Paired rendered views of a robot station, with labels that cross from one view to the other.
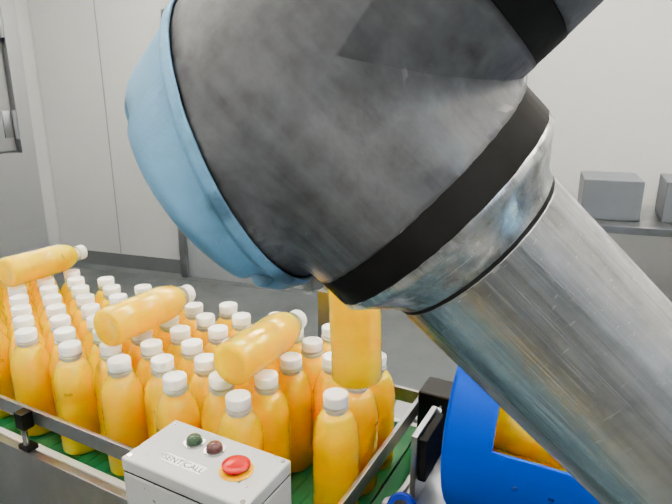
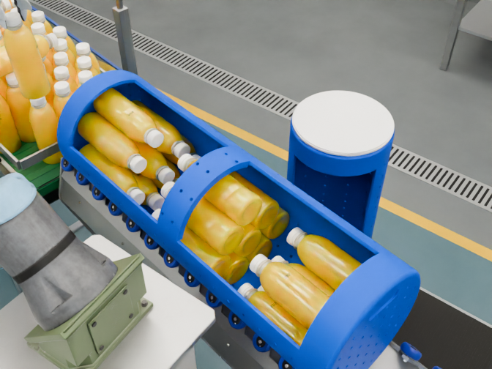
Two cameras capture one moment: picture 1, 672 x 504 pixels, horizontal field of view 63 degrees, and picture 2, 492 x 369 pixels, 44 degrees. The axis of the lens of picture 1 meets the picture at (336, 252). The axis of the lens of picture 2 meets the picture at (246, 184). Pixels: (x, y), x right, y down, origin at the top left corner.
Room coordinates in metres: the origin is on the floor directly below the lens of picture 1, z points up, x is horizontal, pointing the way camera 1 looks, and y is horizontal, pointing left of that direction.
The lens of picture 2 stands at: (-0.31, -0.94, 2.08)
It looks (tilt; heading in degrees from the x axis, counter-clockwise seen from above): 45 degrees down; 18
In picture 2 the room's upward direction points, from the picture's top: straight up
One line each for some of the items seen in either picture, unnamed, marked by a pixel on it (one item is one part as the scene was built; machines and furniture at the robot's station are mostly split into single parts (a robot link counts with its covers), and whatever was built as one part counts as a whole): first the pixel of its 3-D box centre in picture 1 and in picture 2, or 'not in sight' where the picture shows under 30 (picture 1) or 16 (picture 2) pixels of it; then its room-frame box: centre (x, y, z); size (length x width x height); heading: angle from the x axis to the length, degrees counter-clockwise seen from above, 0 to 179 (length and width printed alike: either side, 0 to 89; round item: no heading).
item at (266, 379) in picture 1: (266, 379); (13, 78); (0.82, 0.11, 1.10); 0.04 x 0.04 x 0.02
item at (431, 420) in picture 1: (427, 455); not in sight; (0.78, -0.15, 0.99); 0.10 x 0.02 x 0.12; 152
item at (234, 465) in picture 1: (236, 466); not in sight; (0.60, 0.13, 1.11); 0.04 x 0.04 x 0.01
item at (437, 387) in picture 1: (438, 410); not in sight; (0.98, -0.20, 0.95); 0.10 x 0.07 x 0.10; 152
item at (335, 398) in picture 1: (335, 398); (37, 99); (0.76, 0.00, 1.10); 0.04 x 0.04 x 0.02
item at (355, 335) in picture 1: (355, 315); (25, 58); (0.73, -0.03, 1.25); 0.07 x 0.07 x 0.20
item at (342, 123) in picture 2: not in sight; (343, 121); (1.01, -0.78, 1.03); 0.28 x 0.28 x 0.01
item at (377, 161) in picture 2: not in sight; (327, 228); (1.01, -0.78, 0.59); 0.28 x 0.28 x 0.88
